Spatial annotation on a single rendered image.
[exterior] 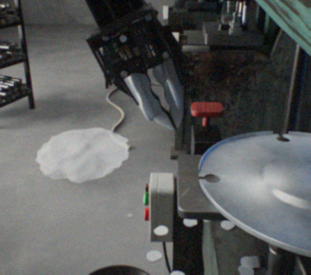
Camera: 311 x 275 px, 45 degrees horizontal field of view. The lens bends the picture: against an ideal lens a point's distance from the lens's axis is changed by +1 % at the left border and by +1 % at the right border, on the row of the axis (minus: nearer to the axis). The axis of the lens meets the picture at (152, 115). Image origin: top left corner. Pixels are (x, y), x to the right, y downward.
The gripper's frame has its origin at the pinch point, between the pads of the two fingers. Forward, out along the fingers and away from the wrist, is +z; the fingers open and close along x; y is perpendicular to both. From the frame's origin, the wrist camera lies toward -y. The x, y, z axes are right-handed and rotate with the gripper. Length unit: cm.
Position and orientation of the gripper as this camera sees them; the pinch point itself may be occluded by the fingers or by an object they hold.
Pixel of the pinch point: (171, 117)
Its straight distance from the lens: 47.0
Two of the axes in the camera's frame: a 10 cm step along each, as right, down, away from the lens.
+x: 9.1, -3.9, -1.5
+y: 0.1, 3.7, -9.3
